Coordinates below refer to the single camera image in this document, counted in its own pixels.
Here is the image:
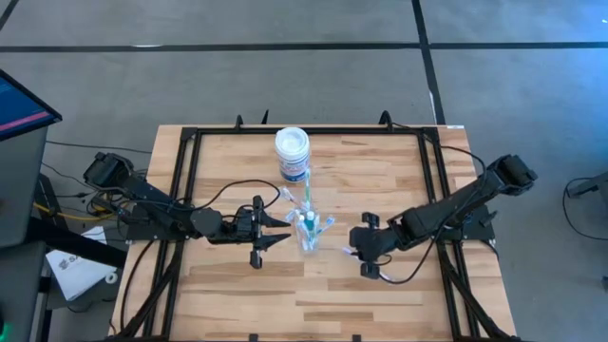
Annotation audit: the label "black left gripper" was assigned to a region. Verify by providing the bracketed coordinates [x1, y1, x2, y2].
[220, 193, 293, 271]

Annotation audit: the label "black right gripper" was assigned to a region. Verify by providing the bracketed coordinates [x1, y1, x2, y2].
[348, 211, 406, 280]

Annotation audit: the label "green white toothbrush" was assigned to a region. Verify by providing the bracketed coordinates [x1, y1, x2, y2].
[302, 166, 314, 214]

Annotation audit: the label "clear acrylic organizer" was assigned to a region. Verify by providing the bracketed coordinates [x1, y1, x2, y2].
[294, 207, 325, 253]

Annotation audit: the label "white wipes canister blue label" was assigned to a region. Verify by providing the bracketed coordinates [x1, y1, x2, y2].
[274, 125, 313, 184]

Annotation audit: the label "white paper booklet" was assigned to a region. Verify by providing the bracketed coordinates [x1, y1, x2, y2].
[45, 225, 119, 302]

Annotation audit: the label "black floor beam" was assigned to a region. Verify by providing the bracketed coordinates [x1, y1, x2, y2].
[26, 216, 128, 270]

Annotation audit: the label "blue display screen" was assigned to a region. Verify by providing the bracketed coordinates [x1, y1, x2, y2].
[0, 68, 64, 143]

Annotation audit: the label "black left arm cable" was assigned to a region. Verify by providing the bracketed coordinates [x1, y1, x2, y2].
[189, 178, 282, 224]

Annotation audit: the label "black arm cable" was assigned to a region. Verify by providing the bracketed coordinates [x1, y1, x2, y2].
[189, 178, 282, 224]
[391, 121, 488, 175]

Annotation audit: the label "black metal table frame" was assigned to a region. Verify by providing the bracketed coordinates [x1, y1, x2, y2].
[113, 109, 520, 342]

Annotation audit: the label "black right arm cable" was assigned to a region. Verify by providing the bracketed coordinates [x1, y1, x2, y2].
[391, 121, 488, 175]

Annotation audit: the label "yellow cable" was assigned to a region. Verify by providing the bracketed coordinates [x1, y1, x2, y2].
[31, 201, 118, 223]

